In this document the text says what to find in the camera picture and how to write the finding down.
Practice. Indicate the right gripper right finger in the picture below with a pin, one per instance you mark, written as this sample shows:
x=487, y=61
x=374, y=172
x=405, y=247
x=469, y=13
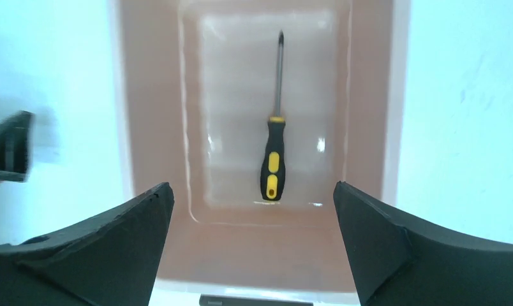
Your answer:
x=397, y=258

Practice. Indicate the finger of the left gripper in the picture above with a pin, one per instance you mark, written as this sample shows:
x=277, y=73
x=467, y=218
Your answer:
x=15, y=136

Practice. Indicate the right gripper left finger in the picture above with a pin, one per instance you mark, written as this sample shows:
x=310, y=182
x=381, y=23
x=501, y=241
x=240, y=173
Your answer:
x=108, y=259

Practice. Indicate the black yellow screwdriver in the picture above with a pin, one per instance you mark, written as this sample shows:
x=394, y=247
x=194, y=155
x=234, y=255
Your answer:
x=273, y=169

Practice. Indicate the pink plastic bin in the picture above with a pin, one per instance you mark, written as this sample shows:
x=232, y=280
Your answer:
x=197, y=82

